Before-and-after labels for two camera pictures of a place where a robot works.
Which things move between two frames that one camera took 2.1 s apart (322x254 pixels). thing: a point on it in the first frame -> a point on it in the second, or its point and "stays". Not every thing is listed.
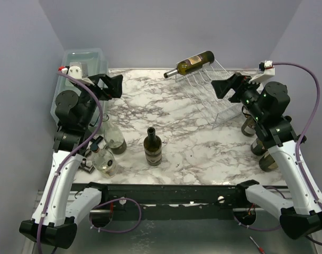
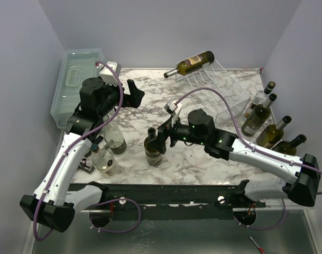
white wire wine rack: x=198 y=85 stays
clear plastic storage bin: x=96 y=65 stays
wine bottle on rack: x=191 y=64 stays
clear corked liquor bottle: x=103 y=161 stays
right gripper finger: x=221 y=87 -> x=160 y=144
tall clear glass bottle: x=114 y=137 stays
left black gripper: x=108 y=93 -> x=133 y=100
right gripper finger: x=234 y=80 -> x=160 y=133
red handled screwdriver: x=260 y=248 stays
